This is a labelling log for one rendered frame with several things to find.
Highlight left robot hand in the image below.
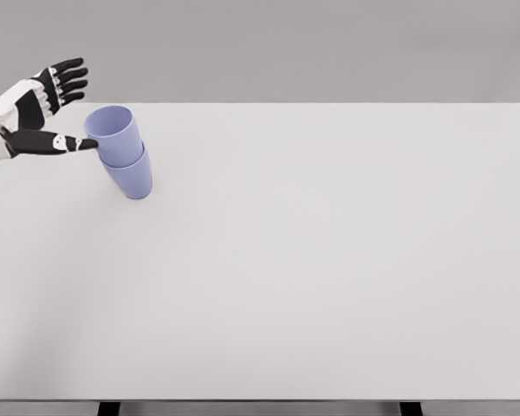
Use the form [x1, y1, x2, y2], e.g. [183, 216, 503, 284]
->
[0, 57, 100, 179]

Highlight lavender plastic cup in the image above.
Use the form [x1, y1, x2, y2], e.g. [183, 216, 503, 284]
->
[101, 143, 153, 201]
[83, 105, 146, 167]

